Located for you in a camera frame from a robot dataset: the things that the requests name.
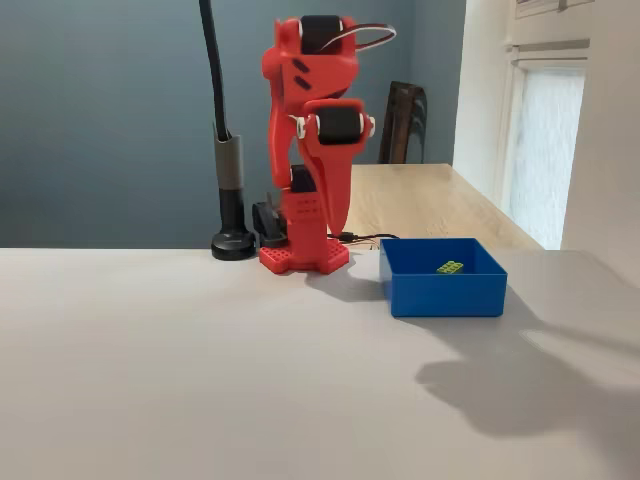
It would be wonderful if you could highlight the black table clamp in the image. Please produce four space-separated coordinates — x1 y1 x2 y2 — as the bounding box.
251 192 290 249

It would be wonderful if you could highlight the elbow servo cable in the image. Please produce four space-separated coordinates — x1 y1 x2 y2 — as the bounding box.
324 21 399 54

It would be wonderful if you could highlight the black gooseneck stand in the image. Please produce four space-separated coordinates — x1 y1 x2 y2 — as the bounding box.
198 0 258 262

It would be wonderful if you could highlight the blue square tray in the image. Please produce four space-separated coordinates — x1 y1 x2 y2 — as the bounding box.
378 237 509 319

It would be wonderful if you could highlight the black power cable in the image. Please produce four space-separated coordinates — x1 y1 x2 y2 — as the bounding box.
339 231 401 247

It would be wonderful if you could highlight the dark wooden chair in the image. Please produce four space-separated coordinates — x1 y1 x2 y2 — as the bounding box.
377 80 429 166

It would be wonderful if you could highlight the window with white frame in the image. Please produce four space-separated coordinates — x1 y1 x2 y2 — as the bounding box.
498 38 591 235

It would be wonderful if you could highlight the light wooden table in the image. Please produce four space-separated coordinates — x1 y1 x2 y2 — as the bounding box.
327 162 547 252

